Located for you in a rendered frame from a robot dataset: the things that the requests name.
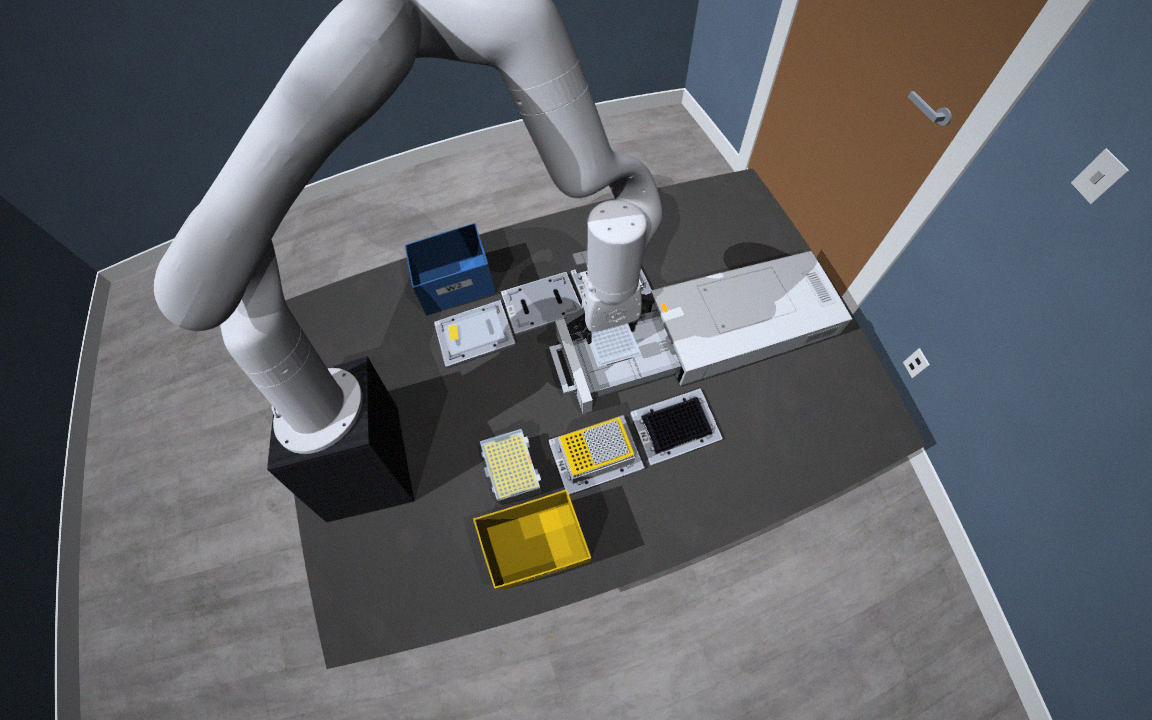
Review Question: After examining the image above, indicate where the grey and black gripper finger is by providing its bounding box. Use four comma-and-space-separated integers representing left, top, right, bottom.
628, 294, 655, 332
564, 306, 592, 344

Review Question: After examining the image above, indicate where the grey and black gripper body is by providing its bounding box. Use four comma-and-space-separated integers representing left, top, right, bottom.
582, 282, 642, 332

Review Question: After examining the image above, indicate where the yellow open tray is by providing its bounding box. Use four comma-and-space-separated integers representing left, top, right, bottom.
473, 490, 591, 589

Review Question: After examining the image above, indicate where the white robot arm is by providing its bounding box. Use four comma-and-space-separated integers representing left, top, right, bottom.
154, 0, 664, 454

